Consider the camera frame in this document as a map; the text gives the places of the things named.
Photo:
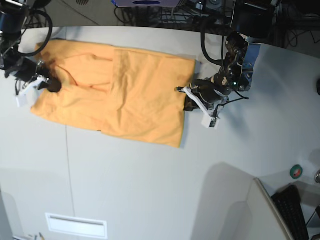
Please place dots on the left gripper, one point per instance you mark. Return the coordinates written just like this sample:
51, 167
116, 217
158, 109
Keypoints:
209, 93

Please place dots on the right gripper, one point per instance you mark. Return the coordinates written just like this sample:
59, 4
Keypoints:
27, 70

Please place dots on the yellow t-shirt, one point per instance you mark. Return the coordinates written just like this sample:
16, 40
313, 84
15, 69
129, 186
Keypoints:
128, 93

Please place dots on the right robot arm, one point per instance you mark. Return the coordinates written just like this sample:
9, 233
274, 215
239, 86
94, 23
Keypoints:
15, 18

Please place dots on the green tape roll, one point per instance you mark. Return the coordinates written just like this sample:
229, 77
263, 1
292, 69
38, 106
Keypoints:
296, 172

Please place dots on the black keyboard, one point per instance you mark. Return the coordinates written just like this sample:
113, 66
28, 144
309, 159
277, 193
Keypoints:
288, 203

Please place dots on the yellow pencil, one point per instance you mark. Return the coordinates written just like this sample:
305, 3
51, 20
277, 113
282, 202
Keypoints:
41, 236

